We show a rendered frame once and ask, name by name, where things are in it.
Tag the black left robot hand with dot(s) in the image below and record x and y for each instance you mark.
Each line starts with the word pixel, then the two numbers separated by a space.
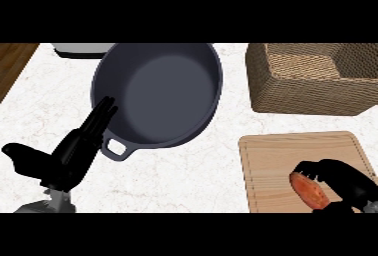
pixel 74 151

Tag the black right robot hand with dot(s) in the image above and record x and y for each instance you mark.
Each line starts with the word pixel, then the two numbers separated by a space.
pixel 351 183

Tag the orange sweet potato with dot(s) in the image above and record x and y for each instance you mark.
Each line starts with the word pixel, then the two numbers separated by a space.
pixel 308 191

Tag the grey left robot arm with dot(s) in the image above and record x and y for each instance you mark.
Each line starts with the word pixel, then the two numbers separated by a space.
pixel 51 204

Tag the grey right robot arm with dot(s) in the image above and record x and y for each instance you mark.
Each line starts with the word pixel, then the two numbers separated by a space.
pixel 370 206

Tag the wooden cutting board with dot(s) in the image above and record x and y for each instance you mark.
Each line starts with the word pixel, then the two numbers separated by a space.
pixel 274 166

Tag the dark grey pot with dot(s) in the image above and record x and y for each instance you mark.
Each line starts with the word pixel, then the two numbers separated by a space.
pixel 164 96

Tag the brown wicker basket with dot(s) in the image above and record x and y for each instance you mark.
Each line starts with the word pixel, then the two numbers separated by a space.
pixel 310 90

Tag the pale grey appliance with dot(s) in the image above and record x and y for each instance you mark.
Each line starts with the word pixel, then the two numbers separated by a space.
pixel 81 50

